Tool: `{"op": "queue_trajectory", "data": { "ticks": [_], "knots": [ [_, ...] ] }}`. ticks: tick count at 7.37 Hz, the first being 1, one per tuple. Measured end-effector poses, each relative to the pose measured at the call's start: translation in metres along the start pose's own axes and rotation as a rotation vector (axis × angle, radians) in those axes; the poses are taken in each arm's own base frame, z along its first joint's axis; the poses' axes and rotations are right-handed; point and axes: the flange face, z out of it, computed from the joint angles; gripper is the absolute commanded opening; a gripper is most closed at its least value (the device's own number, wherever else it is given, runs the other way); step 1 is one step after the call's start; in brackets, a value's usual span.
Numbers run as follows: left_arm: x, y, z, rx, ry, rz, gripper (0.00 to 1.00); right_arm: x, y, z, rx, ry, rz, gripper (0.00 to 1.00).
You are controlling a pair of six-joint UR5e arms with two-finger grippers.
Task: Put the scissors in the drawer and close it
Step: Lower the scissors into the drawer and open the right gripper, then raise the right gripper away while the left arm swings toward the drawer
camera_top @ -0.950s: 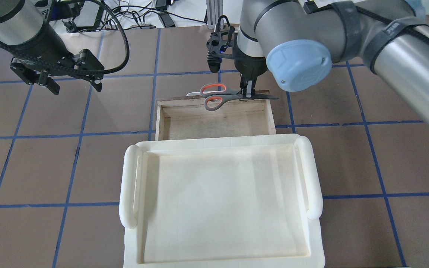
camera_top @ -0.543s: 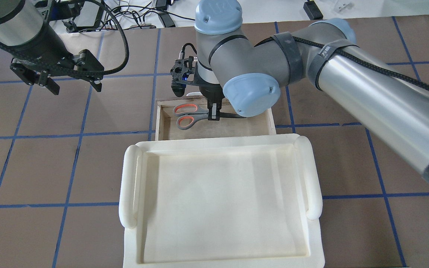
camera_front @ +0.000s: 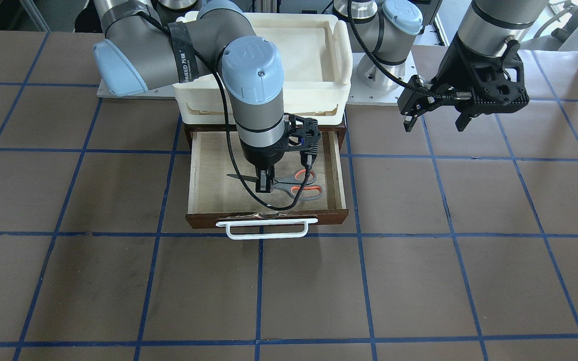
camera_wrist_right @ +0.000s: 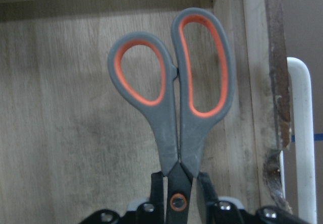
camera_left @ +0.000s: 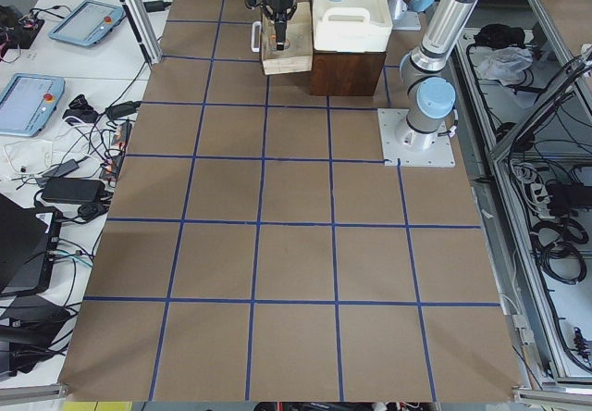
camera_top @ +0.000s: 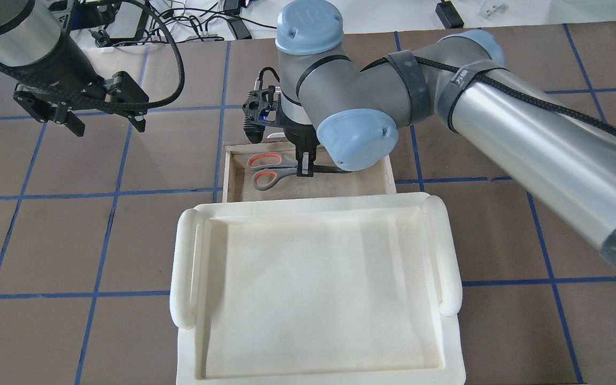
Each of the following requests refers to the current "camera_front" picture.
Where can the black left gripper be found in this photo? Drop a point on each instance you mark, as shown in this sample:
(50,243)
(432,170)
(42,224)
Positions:
(450,70)

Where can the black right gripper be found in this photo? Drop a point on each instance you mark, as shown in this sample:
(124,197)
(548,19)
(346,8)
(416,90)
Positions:
(261,156)

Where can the grey orange handled scissors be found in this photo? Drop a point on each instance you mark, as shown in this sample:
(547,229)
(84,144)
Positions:
(291,185)

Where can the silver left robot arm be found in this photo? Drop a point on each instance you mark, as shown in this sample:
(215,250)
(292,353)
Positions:
(385,33)

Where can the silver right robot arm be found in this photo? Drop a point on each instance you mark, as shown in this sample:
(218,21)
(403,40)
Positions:
(140,54)

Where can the white plastic tray cabinet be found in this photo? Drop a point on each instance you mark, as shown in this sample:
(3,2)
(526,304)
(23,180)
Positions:
(317,59)

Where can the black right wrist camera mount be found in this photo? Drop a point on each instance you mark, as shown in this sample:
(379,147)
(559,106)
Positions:
(302,135)

